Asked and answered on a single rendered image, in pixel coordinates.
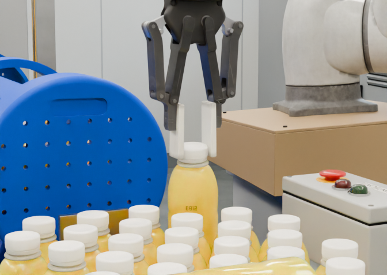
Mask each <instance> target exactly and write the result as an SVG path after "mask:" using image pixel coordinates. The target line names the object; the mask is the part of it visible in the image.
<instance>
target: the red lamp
mask: <svg viewBox="0 0 387 275"><path fill-rule="evenodd" d="M351 185H352V184H351V182H350V181H349V180H348V179H338V180H336V181H335V184H334V186H335V187H338V188H350V187H351Z"/></svg>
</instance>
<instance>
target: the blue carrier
mask: <svg viewBox="0 0 387 275"><path fill-rule="evenodd" d="M20 68H26V69H31V70H33V71H35V72H37V73H39V74H41V75H42V76H41V77H38V78H35V79H33V80H30V81H29V80H28V78H27V77H26V75H25V74H24V72H23V71H22V70H21V69H20ZM2 73H3V75H2ZM128 118H130V119H129V120H128ZM108 119H109V121H108ZM24 121H26V124H25V125H23V122H24ZM45 121H47V123H46V124H45ZM88 140H89V143H88ZM67 141H68V142H69V143H68V144H66V142H67ZM46 142H47V143H48V144H47V145H45V143H46ZM25 143H26V146H23V145H24V144H25ZM2 144H4V147H3V148H2V147H1V145H2ZM108 160H109V163H108ZM88 161H89V164H87V163H88ZM67 163H69V164H68V165H66V164H67ZM46 164H48V165H47V166H46V167H45V165H46ZM24 165H26V167H25V168H24ZM3 166H4V169H1V168H2V167H3ZM167 176H168V157H167V152H166V146H165V141H164V138H163V135H162V132H161V130H160V127H159V125H158V123H157V121H156V120H155V118H154V116H153V115H152V113H151V112H150V111H149V109H148V108H147V107H146V106H145V105H144V104H143V103H142V102H141V101H140V100H139V99H138V98H137V97H136V96H135V95H134V94H132V93H131V92H130V91H128V90H127V89H125V88H124V87H122V86H120V85H118V84H116V83H114V82H111V81H108V80H105V79H102V78H98V77H93V76H89V75H86V74H80V73H58V72H56V71H55V70H53V69H51V68H50V67H48V66H46V65H43V64H41V63H38V62H34V61H30V60H27V59H22V58H16V57H5V56H3V55H1V54H0V240H1V241H2V242H3V243H4V244H5V236H6V235H7V234H9V233H12V232H17V231H22V221H23V220H24V219H26V218H28V217H33V216H48V217H53V218H54V219H55V235H56V236H57V238H56V239H57V241H59V233H58V215H60V214H70V213H80V212H84V211H87V210H108V209H118V208H128V209H129V208H130V207H132V206H136V205H153V206H157V207H158V208H159V207H160V204H161V201H162V198H163V196H164V192H165V187H166V181H167ZM128 180H129V181H128ZM108 181H109V183H108ZM127 181H128V182H127ZM87 183H89V184H88V185H87ZM67 184H69V185H68V186H67ZM46 185H48V187H47V188H46ZM66 186H67V187H66ZM24 187H26V189H25V190H24ZM2 189H4V191H2ZM127 201H128V202H127ZM108 202H109V204H107V203H108ZM88 203H89V205H88V206H87V204H88ZM67 205H69V206H68V207H67ZM46 207H48V208H47V209H45V208H46ZM25 208H26V211H24V209H25ZM3 210H5V212H3V213H2V211H3Z"/></svg>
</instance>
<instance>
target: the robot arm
mask: <svg viewBox="0 0 387 275"><path fill-rule="evenodd" d="M222 1H223V0H164V8H163V10H162V12H161V16H160V17H158V18H156V19H153V20H151V21H144V22H143V23H142V25H141V27H142V30H143V33H144V35H145V38H146V41H147V62H148V74H149V95H150V98H151V99H154V100H157V101H160V102H161V103H162V104H163V105H164V128H165V130H168V131H170V146H169V155H170V156H171V157H174V158H175V159H178V160H182V159H183V158H184V105H183V104H180V103H178V102H179V97H180V91H181V85H182V80H183V74H184V68H185V62H186V57H187V52H188V51H189V48H190V44H194V43H195V44H196V46H197V49H198V51H199V54H200V61H201V65H202V72H203V78H204V85H205V89H206V96H207V100H208V101H202V143H204V144H206V145H207V146H208V156H210V157H215V156H217V134H216V128H221V124H222V104H224V103H225V101H226V99H228V98H232V97H234V96H235V95H236V81H237V62H238V42H239V38H240V36H241V33H242V30H243V28H244V24H243V22H241V21H234V20H232V19H230V18H228V17H226V14H225V11H224V9H223V7H222ZM164 26H165V27H166V28H167V30H168V31H169V33H170V34H171V36H172V38H171V42H170V58H169V64H168V71H167V75H166V81H165V72H164V49H163V41H162V36H161V35H162V34H163V32H164ZM221 26H222V33H223V38H222V49H221V70H220V75H219V69H218V61H217V55H216V49H217V44H216V39H215V35H216V34H217V32H218V30H219V29H220V27H221ZM282 53H283V67H284V75H285V83H286V90H285V100H283V101H279V102H276V103H273V104H272V109H273V110H277V111H280V112H283V113H285V114H288V115H289V116H290V117H300V116H311V115H328V114H345V113H354V112H375V111H378V104H376V103H372V102H369V101H366V100H364V99H362V97H361V88H360V82H359V75H363V74H367V73H387V0H288V2H287V5H286V10H285V13H284V19H283V31H282Z"/></svg>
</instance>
